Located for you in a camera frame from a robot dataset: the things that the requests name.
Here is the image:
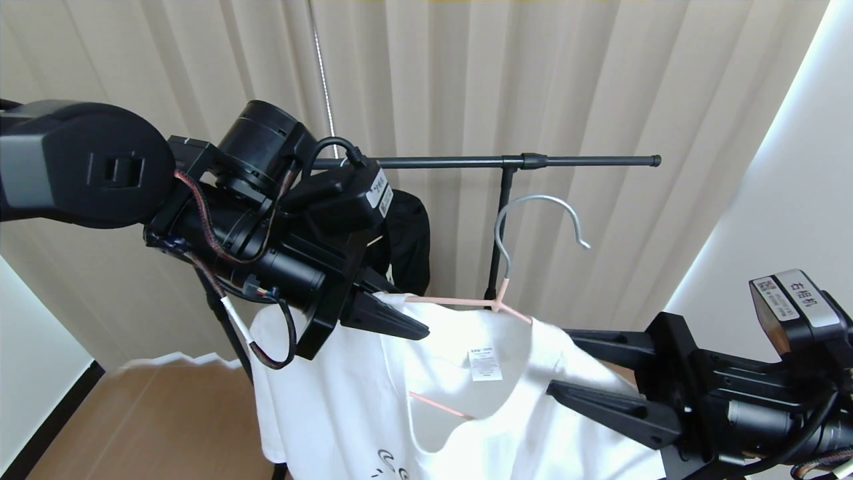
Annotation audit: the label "pink clothes hanger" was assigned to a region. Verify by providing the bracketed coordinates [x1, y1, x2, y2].
[403, 194, 592, 421]

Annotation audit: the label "white garment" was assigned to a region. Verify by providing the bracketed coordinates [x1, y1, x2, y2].
[249, 293, 667, 480]

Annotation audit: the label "black clothes rack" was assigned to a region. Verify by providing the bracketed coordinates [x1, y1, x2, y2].
[197, 153, 662, 480]

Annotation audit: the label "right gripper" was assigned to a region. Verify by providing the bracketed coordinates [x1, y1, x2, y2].
[546, 311, 853, 480]

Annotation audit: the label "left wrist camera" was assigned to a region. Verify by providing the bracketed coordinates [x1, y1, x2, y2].
[279, 167, 395, 235]

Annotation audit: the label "beige curtain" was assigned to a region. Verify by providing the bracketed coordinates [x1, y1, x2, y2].
[0, 0, 830, 371]

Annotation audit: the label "black shorts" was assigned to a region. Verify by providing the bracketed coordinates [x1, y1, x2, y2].
[363, 189, 432, 299]

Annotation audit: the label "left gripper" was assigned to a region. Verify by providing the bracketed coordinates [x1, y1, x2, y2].
[143, 187, 431, 361]

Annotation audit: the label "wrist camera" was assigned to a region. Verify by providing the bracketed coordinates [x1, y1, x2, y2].
[749, 269, 853, 377]
[279, 167, 395, 235]

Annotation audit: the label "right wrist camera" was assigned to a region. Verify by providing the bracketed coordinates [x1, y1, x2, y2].
[749, 269, 853, 377]

